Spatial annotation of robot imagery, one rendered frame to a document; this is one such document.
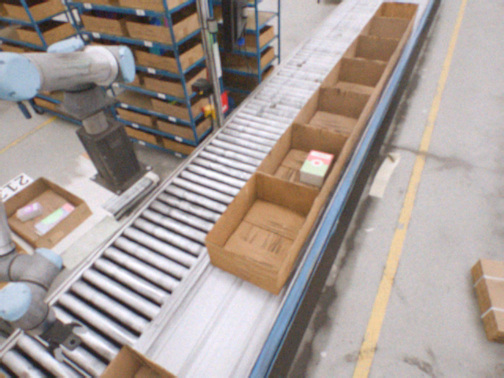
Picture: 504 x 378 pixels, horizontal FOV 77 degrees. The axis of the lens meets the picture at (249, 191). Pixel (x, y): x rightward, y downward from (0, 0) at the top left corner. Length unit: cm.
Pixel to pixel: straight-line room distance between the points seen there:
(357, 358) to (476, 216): 145
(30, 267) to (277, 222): 88
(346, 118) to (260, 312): 123
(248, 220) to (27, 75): 90
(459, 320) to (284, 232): 137
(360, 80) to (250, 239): 139
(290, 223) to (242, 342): 51
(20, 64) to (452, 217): 269
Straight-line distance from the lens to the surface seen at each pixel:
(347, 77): 233
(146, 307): 143
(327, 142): 162
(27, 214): 198
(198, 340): 117
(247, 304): 120
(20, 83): 105
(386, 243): 251
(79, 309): 154
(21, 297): 113
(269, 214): 140
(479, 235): 282
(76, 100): 167
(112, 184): 194
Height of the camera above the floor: 197
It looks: 46 degrees down
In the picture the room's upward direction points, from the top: 6 degrees counter-clockwise
